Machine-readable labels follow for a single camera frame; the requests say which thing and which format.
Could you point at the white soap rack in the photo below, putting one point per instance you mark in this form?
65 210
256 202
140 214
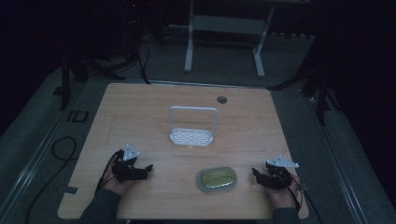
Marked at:
191 137

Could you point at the person's left hand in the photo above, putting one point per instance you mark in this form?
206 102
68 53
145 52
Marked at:
116 183

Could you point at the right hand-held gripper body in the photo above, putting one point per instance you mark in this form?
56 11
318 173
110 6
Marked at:
277 174

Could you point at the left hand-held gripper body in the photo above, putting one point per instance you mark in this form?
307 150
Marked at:
126 168

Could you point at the white metal table frame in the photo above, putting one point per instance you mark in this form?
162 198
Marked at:
224 26

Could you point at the black tape piece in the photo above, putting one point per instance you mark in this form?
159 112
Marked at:
71 190

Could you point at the grey soap dish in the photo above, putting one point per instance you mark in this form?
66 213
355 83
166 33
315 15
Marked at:
199 182

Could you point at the person's right hand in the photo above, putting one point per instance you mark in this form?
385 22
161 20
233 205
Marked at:
283 196

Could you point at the black tripod stand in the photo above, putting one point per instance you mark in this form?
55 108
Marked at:
314 81
81 67

